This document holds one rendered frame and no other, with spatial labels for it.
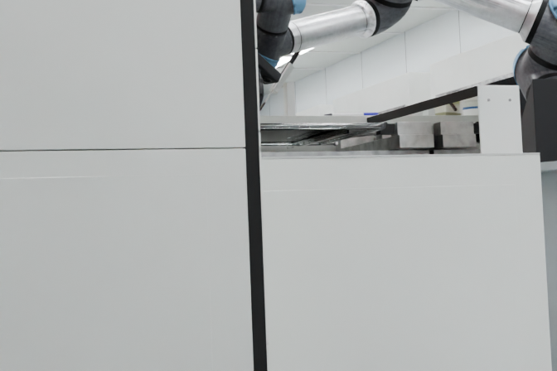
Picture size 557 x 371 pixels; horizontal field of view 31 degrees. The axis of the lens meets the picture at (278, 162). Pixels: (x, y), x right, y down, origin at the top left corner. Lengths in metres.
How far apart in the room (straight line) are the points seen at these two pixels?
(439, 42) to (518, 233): 8.40
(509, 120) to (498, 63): 5.50
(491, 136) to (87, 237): 0.88
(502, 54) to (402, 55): 3.70
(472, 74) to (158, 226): 6.47
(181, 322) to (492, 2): 1.29
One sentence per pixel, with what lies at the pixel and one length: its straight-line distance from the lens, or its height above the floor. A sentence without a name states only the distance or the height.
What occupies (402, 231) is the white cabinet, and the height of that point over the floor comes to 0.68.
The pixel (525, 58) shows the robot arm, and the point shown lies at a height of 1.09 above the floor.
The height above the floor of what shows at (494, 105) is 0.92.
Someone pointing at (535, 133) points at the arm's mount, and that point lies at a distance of 2.39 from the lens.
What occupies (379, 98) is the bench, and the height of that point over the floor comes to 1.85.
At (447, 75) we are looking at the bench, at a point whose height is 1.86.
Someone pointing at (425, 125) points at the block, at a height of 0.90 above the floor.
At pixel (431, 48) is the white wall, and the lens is 10.49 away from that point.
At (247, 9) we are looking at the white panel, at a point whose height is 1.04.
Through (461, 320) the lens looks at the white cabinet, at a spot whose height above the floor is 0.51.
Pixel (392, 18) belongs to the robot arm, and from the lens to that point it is 2.57.
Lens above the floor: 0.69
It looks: 4 degrees up
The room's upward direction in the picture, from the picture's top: 2 degrees counter-clockwise
